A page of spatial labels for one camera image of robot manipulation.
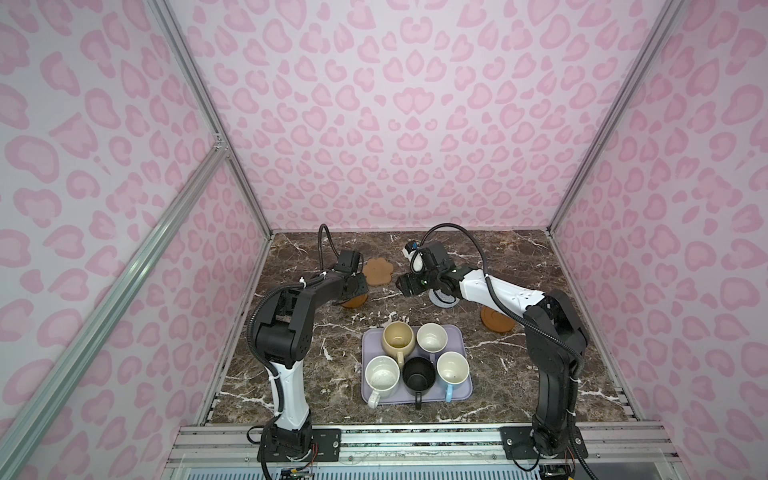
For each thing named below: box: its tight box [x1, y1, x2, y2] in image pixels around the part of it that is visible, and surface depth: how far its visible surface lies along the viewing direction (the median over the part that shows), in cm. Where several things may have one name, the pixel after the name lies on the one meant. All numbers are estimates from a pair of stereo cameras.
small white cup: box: [416, 322, 448, 353], surface depth 86 cm
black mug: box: [402, 356, 436, 410], surface depth 78 cm
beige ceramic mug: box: [382, 320, 416, 367], surface depth 84 cm
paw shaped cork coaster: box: [363, 257, 394, 286], surface depth 109 cm
